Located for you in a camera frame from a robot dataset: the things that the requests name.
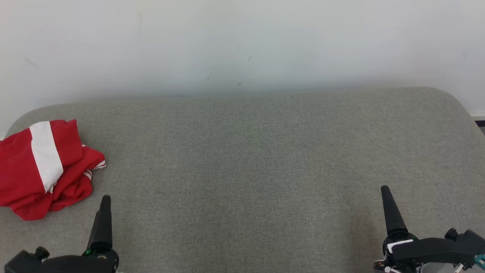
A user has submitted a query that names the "grey fabric sofa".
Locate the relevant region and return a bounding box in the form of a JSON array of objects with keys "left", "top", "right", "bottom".
[{"left": 0, "top": 86, "right": 485, "bottom": 273}]

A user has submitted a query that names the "red number 23 jersey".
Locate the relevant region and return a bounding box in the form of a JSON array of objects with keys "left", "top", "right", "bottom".
[{"left": 0, "top": 143, "right": 107, "bottom": 221}]

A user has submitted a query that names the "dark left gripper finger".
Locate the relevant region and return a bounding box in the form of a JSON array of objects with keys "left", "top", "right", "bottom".
[{"left": 88, "top": 195, "right": 113, "bottom": 249}]

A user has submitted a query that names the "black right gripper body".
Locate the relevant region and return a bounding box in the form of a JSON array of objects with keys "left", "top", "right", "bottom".
[{"left": 374, "top": 228, "right": 485, "bottom": 273}]

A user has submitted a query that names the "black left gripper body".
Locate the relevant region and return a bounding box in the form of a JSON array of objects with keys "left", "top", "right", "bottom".
[{"left": 5, "top": 243, "right": 120, "bottom": 273}]

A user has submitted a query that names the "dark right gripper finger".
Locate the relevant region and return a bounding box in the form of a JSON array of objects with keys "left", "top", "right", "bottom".
[{"left": 381, "top": 185, "right": 408, "bottom": 235}]

